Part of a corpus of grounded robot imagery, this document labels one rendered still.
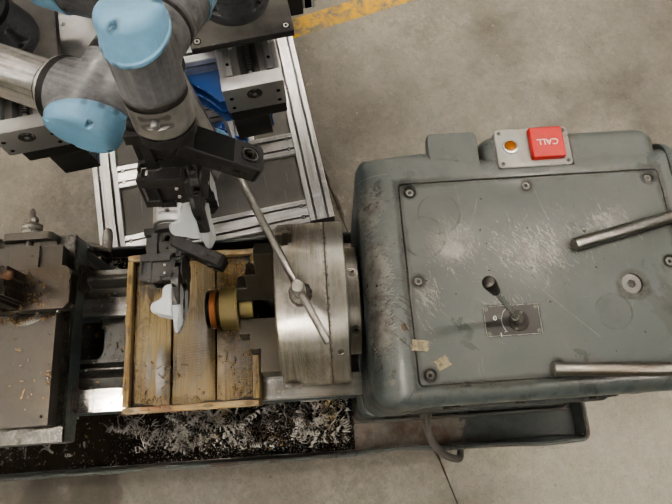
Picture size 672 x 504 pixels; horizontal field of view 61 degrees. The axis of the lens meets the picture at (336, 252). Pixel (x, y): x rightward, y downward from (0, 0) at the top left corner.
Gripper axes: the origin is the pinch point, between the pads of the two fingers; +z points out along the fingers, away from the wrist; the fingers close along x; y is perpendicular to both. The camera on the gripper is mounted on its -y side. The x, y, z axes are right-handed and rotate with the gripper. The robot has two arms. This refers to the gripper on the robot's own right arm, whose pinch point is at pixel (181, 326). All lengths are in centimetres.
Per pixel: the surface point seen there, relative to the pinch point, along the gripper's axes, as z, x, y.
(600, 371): 15, 18, -70
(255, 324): 0.8, 1.0, -14.3
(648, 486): 48, -109, -137
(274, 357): 7.4, 2.1, -17.8
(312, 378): 11.8, 3.5, -24.7
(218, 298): -4.5, 1.7, -7.5
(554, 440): 28, -50, -86
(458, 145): -26, 16, -54
